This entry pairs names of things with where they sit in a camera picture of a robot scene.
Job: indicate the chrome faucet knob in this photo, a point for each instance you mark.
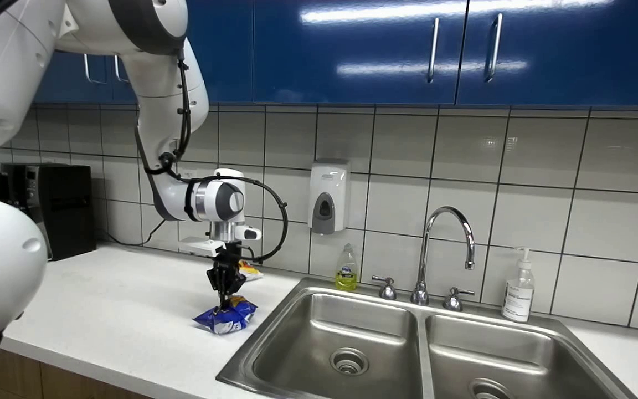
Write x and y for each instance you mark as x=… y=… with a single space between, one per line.
x=453 y=300
x=386 y=289

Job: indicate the white wall soap dispenser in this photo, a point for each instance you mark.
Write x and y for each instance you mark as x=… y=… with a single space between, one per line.
x=328 y=193

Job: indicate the yellow dish soap bottle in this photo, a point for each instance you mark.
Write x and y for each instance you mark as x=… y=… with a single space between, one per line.
x=345 y=276

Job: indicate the stainless steel double sink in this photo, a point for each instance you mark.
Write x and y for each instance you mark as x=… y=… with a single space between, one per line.
x=376 y=345

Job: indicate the blue Doritos chip packet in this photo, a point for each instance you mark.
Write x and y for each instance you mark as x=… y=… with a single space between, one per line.
x=221 y=319

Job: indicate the black countertop appliance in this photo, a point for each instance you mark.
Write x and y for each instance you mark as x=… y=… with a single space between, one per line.
x=66 y=210

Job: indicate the yellow orange snack packet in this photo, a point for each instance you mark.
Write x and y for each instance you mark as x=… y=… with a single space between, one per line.
x=251 y=271

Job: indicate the chrome gooseneck faucet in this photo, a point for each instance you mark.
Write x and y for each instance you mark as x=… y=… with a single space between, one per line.
x=424 y=257

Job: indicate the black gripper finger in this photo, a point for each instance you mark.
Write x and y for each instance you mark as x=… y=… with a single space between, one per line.
x=238 y=280
x=217 y=284

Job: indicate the blue upper cabinet door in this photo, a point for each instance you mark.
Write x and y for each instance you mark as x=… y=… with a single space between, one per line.
x=576 y=51
x=320 y=51
x=115 y=88
x=60 y=85

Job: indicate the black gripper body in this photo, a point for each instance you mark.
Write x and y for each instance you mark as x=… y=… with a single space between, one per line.
x=229 y=259

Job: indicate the white pump soap bottle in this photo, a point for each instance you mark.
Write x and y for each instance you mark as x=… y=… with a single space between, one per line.
x=516 y=293

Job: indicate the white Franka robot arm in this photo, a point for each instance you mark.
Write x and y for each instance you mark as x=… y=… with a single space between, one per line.
x=0 y=257

